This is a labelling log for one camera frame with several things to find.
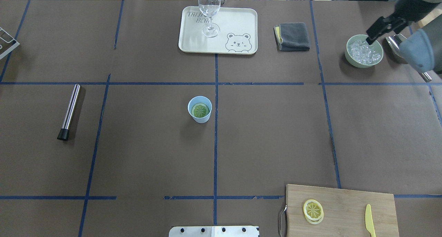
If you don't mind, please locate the clear wine glass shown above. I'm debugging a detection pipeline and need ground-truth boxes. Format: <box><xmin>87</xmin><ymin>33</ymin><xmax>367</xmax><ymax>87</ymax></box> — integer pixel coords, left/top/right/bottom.
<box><xmin>198</xmin><ymin>0</ymin><xmax>221</xmax><ymax>38</ymax></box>

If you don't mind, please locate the white wire cup rack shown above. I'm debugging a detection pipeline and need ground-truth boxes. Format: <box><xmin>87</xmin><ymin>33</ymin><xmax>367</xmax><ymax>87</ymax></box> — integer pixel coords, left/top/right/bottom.
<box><xmin>0</xmin><ymin>27</ymin><xmax>20</xmax><ymax>59</ymax></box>

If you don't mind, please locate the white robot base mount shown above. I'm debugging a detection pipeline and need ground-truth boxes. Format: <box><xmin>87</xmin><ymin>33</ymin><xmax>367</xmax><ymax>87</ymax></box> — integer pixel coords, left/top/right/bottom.
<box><xmin>169</xmin><ymin>225</ymin><xmax>260</xmax><ymax>237</ymax></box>

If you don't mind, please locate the remaining lemon slice stack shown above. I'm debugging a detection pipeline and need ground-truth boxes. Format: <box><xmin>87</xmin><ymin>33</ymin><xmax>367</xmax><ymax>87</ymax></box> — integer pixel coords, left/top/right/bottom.
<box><xmin>302</xmin><ymin>199</ymin><xmax>325</xmax><ymax>225</ymax></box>

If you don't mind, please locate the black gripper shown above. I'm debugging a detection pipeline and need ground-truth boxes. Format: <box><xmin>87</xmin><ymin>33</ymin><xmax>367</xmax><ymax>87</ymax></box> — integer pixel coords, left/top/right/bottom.
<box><xmin>366</xmin><ymin>15</ymin><xmax>408</xmax><ymax>45</ymax></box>

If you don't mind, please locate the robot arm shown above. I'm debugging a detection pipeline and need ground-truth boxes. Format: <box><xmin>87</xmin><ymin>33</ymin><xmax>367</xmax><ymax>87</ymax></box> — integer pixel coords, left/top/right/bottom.
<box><xmin>366</xmin><ymin>0</ymin><xmax>442</xmax><ymax>76</ymax></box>

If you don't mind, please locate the grey folded cloth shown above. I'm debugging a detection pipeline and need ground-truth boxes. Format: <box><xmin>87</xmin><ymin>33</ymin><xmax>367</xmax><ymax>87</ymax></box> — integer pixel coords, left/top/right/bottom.
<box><xmin>273</xmin><ymin>22</ymin><xmax>310</xmax><ymax>52</ymax></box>

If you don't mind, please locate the steel muddler black tip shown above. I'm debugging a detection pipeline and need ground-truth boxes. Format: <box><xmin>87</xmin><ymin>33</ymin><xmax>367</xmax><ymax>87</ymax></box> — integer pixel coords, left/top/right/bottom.
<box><xmin>57</xmin><ymin>83</ymin><xmax>81</xmax><ymax>141</ymax></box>

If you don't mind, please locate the light blue paper cup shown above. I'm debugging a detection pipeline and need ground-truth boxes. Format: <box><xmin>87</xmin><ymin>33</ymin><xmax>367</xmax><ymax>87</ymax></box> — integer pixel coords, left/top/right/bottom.
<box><xmin>188</xmin><ymin>96</ymin><xmax>212</xmax><ymax>124</ymax></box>

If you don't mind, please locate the steel ice scoop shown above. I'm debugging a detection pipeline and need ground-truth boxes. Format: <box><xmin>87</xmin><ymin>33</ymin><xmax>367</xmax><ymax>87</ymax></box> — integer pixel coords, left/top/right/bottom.
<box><xmin>385</xmin><ymin>34</ymin><xmax>432</xmax><ymax>82</ymax></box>

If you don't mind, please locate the wooden cutting board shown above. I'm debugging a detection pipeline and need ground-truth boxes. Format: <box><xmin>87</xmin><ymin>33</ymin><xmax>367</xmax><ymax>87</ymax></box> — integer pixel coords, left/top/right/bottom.
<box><xmin>278</xmin><ymin>185</ymin><xmax>399</xmax><ymax>237</ymax></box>

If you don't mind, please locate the green bowl of ice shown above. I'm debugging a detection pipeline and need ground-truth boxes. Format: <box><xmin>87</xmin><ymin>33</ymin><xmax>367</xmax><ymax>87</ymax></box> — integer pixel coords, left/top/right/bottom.
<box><xmin>344</xmin><ymin>34</ymin><xmax>384</xmax><ymax>68</ymax></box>

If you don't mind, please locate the yellow plastic knife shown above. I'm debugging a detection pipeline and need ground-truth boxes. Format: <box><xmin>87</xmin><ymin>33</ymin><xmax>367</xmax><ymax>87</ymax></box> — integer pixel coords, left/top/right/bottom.
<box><xmin>364</xmin><ymin>204</ymin><xmax>376</xmax><ymax>237</ymax></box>

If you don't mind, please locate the cream bear tray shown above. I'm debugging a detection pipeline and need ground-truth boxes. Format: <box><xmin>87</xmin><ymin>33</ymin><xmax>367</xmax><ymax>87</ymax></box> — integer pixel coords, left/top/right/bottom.
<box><xmin>178</xmin><ymin>6</ymin><xmax>258</xmax><ymax>55</ymax></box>

